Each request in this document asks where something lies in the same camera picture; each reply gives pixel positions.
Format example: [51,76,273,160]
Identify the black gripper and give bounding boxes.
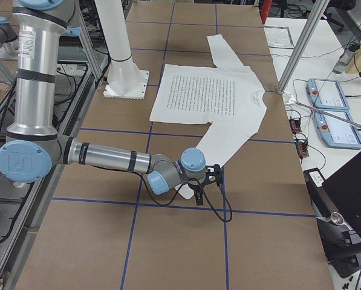
[188,164,222,206]

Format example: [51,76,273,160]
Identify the white long-sleeve printed shirt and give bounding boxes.
[149,34,267,201]

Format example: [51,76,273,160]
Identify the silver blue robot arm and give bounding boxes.
[0,16,18,56]
[0,1,223,205]

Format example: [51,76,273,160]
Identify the small orange circuit board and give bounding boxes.
[288,118,302,134]

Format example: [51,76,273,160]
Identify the black box with label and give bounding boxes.
[303,168,339,217]

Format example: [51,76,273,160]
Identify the metal rod with tag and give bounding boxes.
[287,97,361,129]

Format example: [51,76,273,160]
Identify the lower blue teach pendant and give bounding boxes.
[314,112,361,149]

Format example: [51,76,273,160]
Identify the blue teach pendant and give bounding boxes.
[314,112,361,149]
[307,78,350,111]

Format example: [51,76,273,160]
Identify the black laptop computer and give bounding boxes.
[322,151,361,260]

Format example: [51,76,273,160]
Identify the upper blue teach pendant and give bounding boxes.
[307,78,350,111]

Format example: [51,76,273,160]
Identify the clear plastic sheet sleeve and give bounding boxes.
[264,25,294,49]

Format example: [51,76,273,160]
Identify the clear plastic water bottle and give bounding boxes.
[333,42,361,74]

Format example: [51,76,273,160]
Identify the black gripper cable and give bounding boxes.
[139,172,233,223]

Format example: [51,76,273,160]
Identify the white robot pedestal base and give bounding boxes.
[95,0,149,99]

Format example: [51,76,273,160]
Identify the aluminium frame post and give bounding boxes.
[276,0,329,94]

